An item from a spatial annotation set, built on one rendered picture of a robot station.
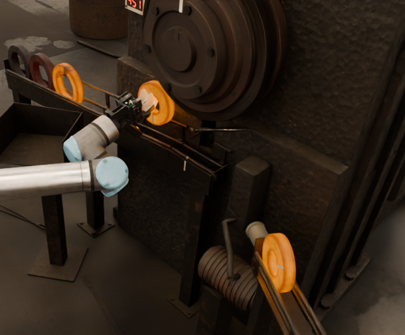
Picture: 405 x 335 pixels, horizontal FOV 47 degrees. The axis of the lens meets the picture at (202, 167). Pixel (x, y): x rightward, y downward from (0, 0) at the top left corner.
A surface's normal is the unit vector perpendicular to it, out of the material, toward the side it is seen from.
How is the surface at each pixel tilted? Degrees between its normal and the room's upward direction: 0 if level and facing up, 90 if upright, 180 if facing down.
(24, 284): 0
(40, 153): 5
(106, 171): 50
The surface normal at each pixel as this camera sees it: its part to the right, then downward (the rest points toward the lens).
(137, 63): 0.11, -0.80
